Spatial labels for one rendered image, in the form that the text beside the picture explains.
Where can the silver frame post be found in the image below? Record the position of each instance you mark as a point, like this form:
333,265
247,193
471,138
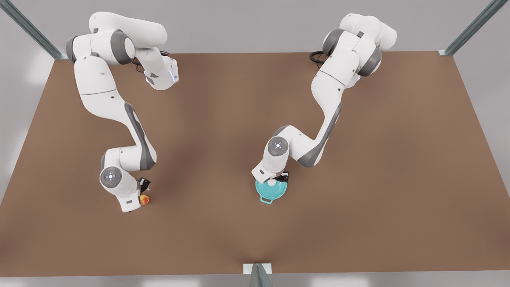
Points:
470,28
32,30
259,275

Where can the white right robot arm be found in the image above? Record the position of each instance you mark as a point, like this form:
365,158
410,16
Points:
99,93

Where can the teal pot lid white knob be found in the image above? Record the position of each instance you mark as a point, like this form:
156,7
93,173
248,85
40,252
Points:
271,190

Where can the orange-yellow potato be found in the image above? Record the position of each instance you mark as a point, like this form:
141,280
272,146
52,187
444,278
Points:
145,199

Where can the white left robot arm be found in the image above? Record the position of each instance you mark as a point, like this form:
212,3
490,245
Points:
332,91

